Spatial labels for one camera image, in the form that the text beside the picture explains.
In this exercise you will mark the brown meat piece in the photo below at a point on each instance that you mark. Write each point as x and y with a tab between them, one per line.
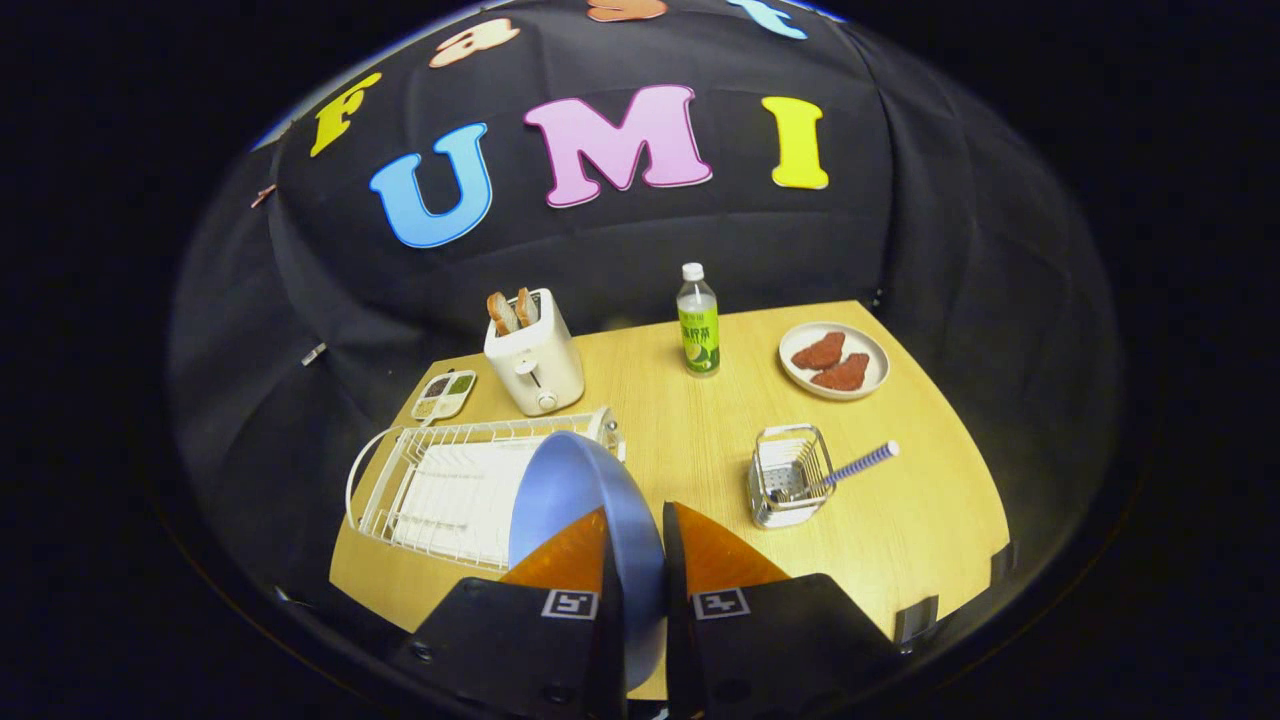
842	373
818	351

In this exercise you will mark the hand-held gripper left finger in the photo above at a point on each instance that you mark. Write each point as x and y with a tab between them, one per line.
520	650

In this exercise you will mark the blue plate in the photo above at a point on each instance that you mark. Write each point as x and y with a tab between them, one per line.
575	480

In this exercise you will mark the white plate with meat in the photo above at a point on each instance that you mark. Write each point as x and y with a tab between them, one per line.
868	345

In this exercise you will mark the divided condiment dish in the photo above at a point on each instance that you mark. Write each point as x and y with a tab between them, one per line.
444	395

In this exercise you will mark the black backdrop cloth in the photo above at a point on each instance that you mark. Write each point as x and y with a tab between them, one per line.
950	200

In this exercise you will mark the green label drink bottle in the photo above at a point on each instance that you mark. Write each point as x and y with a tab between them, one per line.
699	335

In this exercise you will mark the toasted bread slice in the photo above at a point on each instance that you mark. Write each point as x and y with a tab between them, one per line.
502	314
526	306

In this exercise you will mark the white toaster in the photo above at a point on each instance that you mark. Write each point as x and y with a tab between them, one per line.
535	365

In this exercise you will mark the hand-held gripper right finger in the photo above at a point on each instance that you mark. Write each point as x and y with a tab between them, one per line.
780	650

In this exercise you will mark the white clip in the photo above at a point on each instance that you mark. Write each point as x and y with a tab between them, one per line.
313	353

